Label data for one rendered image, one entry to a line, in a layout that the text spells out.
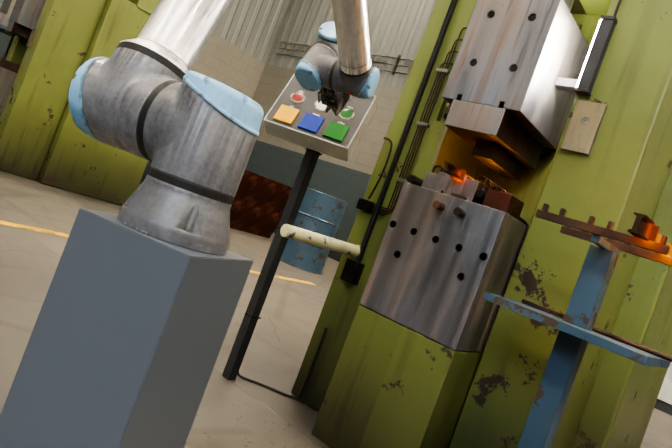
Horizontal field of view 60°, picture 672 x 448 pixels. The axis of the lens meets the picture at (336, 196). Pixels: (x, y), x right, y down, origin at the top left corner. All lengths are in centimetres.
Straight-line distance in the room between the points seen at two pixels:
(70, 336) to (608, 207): 154
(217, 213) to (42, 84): 536
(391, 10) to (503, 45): 853
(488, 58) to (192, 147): 136
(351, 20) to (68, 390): 100
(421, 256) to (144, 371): 118
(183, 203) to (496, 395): 135
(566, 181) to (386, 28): 862
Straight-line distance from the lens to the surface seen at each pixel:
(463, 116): 207
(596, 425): 240
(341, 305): 231
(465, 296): 185
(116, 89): 107
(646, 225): 146
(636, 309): 237
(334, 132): 211
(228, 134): 96
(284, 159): 1076
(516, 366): 200
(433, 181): 204
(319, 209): 655
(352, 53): 155
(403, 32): 1023
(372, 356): 199
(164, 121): 100
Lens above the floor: 74
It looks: 1 degrees up
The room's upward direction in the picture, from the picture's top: 20 degrees clockwise
